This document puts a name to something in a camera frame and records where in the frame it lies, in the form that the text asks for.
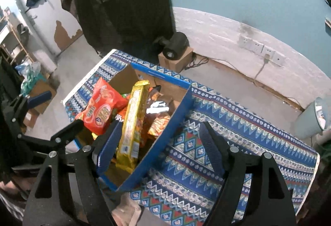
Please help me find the red snack bag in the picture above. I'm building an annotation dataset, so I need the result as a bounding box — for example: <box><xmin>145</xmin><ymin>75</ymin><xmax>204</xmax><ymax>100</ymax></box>
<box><xmin>75</xmin><ymin>78</ymin><xmax>128</xmax><ymax>136</ymax></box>

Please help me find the long gold biscuit pack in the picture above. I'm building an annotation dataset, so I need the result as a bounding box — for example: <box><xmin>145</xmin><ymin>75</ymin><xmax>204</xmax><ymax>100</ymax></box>
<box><xmin>116</xmin><ymin>80</ymin><xmax>150</xmax><ymax>174</ymax></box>

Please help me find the orange rice cracker bag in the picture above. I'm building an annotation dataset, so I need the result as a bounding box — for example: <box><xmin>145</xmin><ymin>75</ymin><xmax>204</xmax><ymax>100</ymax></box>
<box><xmin>143</xmin><ymin>85</ymin><xmax>173</xmax><ymax>140</ymax></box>

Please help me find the blue cardboard box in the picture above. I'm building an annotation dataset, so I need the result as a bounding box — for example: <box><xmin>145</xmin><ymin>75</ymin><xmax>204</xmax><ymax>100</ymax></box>
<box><xmin>77</xmin><ymin>63</ymin><xmax>193</xmax><ymax>191</ymax></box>

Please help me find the blue patterned tablecloth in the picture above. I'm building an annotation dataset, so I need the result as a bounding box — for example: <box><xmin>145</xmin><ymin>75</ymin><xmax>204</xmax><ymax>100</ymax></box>
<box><xmin>63</xmin><ymin>50</ymin><xmax>319</xmax><ymax>225</ymax></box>

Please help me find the light blue trash bin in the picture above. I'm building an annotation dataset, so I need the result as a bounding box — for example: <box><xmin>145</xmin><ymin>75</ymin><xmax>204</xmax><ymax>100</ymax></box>
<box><xmin>293</xmin><ymin>97</ymin><xmax>330</xmax><ymax>140</ymax></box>

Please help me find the small cardboard box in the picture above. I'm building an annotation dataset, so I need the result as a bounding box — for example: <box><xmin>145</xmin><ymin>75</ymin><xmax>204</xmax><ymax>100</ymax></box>
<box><xmin>158</xmin><ymin>47</ymin><xmax>193</xmax><ymax>73</ymax></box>

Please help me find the black hanging cloth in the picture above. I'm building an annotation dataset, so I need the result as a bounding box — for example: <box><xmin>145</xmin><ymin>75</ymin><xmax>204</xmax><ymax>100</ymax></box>
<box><xmin>61</xmin><ymin>0</ymin><xmax>175</xmax><ymax>63</ymax></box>

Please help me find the black speaker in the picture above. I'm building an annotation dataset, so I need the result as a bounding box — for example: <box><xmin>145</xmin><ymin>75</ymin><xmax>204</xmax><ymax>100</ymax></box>
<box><xmin>153</xmin><ymin>32</ymin><xmax>189</xmax><ymax>60</ymax></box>

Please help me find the white wall outlet strip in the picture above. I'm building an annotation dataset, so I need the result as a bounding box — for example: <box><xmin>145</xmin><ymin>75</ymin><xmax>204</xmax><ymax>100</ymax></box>
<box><xmin>238</xmin><ymin>35</ymin><xmax>286</xmax><ymax>66</ymax></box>

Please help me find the white plug and cable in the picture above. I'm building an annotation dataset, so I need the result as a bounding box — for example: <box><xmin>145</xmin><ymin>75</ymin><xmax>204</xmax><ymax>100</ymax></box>
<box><xmin>253</xmin><ymin>53</ymin><xmax>271</xmax><ymax>83</ymax></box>

